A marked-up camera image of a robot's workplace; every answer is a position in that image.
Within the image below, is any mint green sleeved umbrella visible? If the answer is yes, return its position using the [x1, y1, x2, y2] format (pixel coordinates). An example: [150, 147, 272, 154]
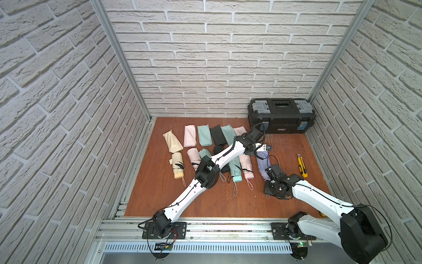
[197, 124, 213, 147]

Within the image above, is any beige umbrella sleeve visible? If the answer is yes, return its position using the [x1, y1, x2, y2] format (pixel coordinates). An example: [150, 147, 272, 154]
[163, 130, 184, 154]

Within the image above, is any yellow utility knife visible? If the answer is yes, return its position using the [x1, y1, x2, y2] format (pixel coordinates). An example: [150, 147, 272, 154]
[297, 154, 308, 178]

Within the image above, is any light pink sleeved umbrella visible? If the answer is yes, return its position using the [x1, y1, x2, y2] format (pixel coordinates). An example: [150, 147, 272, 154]
[184, 125, 197, 147]

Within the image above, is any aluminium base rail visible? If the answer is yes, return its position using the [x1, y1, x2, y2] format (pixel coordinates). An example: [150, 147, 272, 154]
[84, 217, 375, 264]

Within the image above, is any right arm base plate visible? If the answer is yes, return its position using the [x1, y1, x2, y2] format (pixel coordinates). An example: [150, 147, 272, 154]
[270, 222, 316, 240]

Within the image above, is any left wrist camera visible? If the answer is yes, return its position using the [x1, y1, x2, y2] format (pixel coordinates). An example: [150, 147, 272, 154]
[248, 122, 272, 152]

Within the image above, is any small mint green sleeve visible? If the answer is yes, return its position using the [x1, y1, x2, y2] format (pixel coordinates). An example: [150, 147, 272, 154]
[221, 125, 237, 145]

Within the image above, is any beige umbrella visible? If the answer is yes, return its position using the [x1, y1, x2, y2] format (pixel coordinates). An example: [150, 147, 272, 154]
[169, 152, 186, 186]

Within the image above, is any black plastic toolbox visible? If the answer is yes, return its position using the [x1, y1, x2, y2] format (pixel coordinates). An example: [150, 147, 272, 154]
[247, 99, 316, 134]

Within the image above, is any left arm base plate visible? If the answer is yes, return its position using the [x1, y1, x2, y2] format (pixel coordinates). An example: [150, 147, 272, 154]
[137, 221, 187, 240]

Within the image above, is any black umbrella sleeve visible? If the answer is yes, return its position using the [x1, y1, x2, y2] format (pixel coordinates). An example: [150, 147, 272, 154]
[210, 125, 227, 146]

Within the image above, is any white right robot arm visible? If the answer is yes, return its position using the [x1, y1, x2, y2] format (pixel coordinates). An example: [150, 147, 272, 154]
[264, 165, 392, 264]

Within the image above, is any lilac sleeved umbrella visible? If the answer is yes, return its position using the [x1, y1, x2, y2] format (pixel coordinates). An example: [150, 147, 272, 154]
[257, 158, 270, 181]

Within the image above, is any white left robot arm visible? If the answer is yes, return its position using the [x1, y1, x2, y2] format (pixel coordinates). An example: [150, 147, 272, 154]
[151, 129, 264, 238]

